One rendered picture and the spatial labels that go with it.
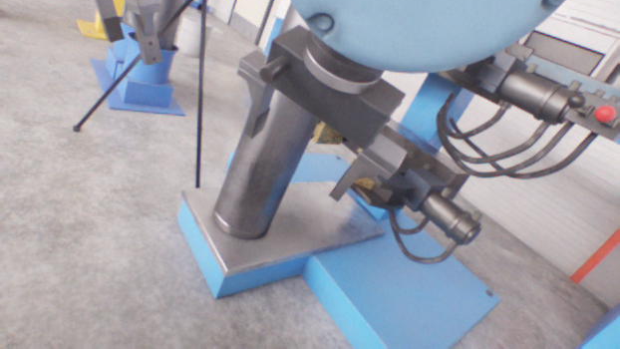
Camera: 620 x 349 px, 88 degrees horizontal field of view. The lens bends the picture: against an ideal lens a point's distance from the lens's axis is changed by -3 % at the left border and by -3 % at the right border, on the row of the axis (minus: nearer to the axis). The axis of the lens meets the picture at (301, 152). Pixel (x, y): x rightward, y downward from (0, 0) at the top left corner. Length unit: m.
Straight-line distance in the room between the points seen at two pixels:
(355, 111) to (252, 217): 0.87
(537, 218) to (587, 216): 0.31
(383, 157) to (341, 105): 0.07
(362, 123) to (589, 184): 2.81
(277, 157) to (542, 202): 2.45
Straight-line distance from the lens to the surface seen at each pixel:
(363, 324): 1.25
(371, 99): 0.31
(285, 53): 0.32
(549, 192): 3.11
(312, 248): 1.30
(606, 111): 0.95
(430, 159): 1.37
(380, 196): 1.19
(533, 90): 1.16
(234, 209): 1.13
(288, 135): 0.98
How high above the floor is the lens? 0.93
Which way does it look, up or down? 23 degrees down
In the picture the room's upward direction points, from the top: 25 degrees clockwise
